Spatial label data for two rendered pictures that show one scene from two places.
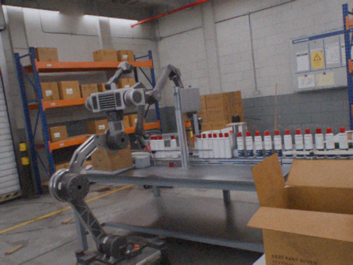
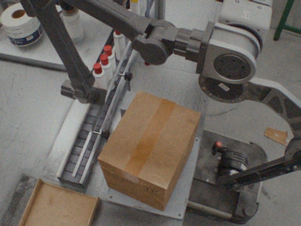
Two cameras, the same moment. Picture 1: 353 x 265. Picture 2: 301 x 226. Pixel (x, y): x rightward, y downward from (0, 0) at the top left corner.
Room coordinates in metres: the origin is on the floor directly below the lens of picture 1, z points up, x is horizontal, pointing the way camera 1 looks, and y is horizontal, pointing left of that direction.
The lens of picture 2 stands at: (3.32, 1.10, 2.01)
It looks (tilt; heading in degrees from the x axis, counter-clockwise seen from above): 57 degrees down; 249
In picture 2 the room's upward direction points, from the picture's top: straight up
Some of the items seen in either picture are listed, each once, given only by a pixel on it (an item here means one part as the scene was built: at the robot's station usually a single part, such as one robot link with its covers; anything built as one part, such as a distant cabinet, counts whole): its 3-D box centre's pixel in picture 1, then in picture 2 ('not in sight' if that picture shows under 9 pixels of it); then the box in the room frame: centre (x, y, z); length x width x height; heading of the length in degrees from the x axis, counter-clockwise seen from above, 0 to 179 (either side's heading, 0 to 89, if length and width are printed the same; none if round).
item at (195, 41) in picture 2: not in sight; (192, 44); (3.02, 0.61, 1.45); 0.09 x 0.08 x 0.12; 49
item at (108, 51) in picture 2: (161, 147); (109, 63); (3.16, 0.17, 0.98); 0.05 x 0.05 x 0.20
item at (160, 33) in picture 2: not in sight; (163, 44); (3.08, 0.56, 1.43); 0.10 x 0.05 x 0.09; 139
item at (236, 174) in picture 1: (191, 159); (89, 54); (3.22, -0.08, 0.82); 2.10 x 1.31 x 0.02; 54
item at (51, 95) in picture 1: (100, 114); not in sight; (6.99, 1.52, 1.26); 2.78 x 0.61 x 2.51; 139
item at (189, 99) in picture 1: (188, 100); not in sight; (2.86, -0.11, 1.38); 0.17 x 0.10 x 0.19; 109
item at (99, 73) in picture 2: (153, 147); (100, 81); (3.23, 0.25, 0.98); 0.05 x 0.05 x 0.20
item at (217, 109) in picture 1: (211, 129); not in sight; (6.96, -0.65, 0.70); 1.20 x 0.82 x 1.39; 55
